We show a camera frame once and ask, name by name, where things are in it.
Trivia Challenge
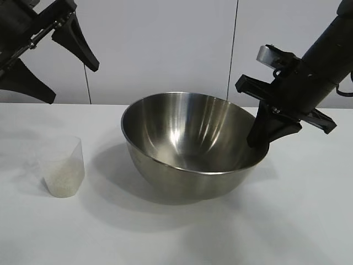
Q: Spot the clear plastic measuring cup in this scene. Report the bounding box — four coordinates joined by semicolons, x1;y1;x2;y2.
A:
38;135;85;198

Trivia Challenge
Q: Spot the stainless steel mixing bowl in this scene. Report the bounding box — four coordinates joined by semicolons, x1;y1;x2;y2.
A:
120;92;270;205

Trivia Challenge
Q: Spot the white uncooked rice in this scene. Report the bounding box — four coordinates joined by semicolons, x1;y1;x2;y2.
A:
44;161;83;198

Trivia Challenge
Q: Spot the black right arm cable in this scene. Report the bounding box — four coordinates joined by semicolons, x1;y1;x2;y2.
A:
334;70;353;98

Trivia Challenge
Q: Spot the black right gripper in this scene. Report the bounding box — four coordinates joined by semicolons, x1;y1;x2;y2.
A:
236;58;338;148

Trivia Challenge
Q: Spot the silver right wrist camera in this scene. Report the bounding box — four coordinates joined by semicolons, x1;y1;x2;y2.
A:
255;44;298;74

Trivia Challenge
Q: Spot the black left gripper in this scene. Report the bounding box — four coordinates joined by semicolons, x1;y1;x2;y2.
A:
0;0;99;105

